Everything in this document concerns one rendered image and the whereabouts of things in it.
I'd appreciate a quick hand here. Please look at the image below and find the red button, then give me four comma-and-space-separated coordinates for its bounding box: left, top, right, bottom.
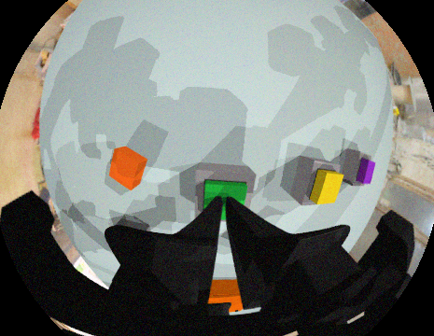
116, 219, 150, 231

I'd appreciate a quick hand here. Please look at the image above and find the green button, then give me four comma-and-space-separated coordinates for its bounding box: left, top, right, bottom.
194, 161, 257, 221

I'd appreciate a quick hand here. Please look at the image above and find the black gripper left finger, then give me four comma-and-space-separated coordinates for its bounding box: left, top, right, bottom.
105, 197, 223, 305

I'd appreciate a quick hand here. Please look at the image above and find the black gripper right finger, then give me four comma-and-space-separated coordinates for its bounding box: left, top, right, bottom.
225, 197, 351, 310

